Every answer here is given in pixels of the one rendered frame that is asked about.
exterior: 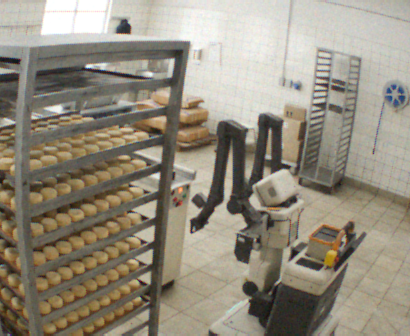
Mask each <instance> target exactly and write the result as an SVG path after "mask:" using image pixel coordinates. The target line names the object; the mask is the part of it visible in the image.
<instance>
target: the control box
mask: <svg viewBox="0 0 410 336"><path fill-rule="evenodd" d="M187 185H189V189H188V190H187V189H186V187H187ZM180 188H182V191H181V192H180V193H179V189H180ZM190 189H191V181H188V180H187V181H184V182H182V183H179V184H176V185H173V186H171V191H170V195H171V192H172V191H174V194H173V196H171V199H170V207H169V210H170V209H173V208H175V207H176V203H177V202H178V205H177V206H179V205H181V204H186V203H188V202H189V197H190ZM184 194H186V198H185V199H183V195H184ZM174 198H177V201H176V202H174V201H173V199H174ZM180 201H181V202H180ZM179 203H181V204H179Z"/></svg>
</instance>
